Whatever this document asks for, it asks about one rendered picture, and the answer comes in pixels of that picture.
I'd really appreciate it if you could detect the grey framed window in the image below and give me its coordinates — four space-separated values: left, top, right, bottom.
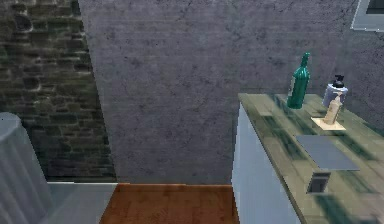
350 0 384 33

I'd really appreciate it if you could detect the beige paper towel holder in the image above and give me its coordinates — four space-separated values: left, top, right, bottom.
310 93 347 132

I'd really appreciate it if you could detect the grey flat sink basin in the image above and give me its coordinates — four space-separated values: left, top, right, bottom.
295 134 361 172

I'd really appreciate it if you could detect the white counter with green top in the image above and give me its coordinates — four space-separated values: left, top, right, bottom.
231 92 384 224

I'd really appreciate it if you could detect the green glass bottle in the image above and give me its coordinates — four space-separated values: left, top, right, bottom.
286 51 312 110

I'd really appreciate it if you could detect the grey ribbed bin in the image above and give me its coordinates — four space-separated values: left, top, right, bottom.
0 111 54 224

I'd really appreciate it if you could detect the small grey square box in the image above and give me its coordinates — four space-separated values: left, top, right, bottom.
306 171 332 195

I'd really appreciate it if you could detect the white soap dispenser black pump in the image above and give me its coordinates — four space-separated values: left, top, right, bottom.
321 74 349 109

